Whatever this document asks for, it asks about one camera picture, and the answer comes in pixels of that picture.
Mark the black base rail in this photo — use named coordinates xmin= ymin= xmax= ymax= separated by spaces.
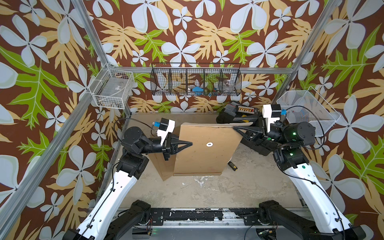
xmin=141 ymin=208 xmax=273 ymax=226

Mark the black yellow toolbox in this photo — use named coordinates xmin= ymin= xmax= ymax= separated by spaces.
xmin=216 ymin=102 xmax=260 ymax=124

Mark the white wire basket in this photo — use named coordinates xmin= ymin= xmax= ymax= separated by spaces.
xmin=90 ymin=64 xmax=135 ymax=110
xmin=277 ymin=87 xmax=341 ymax=138

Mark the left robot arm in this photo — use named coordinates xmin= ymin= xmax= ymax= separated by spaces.
xmin=63 ymin=127 xmax=193 ymax=240

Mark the brown kraft file bag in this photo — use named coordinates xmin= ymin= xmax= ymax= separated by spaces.
xmin=174 ymin=123 xmax=251 ymax=177
xmin=148 ymin=153 xmax=176 ymax=181

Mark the black yellow screwdriver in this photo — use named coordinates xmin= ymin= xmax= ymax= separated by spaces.
xmin=228 ymin=161 xmax=238 ymax=171

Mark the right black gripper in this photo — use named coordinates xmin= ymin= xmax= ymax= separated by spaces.
xmin=236 ymin=119 xmax=291 ymax=152

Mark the black wire basket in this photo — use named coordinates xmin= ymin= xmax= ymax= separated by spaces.
xmin=150 ymin=63 xmax=242 ymax=97

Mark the white wire basket right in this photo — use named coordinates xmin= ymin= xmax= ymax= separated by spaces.
xmin=277 ymin=87 xmax=341 ymax=138

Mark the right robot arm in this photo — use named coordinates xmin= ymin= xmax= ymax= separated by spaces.
xmin=234 ymin=121 xmax=366 ymax=240

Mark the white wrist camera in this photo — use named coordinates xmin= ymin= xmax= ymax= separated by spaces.
xmin=154 ymin=118 xmax=176 ymax=145
xmin=262 ymin=104 xmax=287 ymax=133

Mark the blue object in basket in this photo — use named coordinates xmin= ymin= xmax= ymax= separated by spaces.
xmin=193 ymin=87 xmax=204 ymax=95

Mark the white wire basket left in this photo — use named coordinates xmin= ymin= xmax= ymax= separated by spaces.
xmin=90 ymin=64 xmax=135 ymax=110

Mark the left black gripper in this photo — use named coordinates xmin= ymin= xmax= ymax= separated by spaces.
xmin=137 ymin=134 xmax=189 ymax=162

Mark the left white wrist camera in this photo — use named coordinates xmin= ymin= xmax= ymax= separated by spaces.
xmin=154 ymin=118 xmax=176 ymax=145

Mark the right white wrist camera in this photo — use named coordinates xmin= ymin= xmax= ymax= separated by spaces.
xmin=262 ymin=104 xmax=287 ymax=133

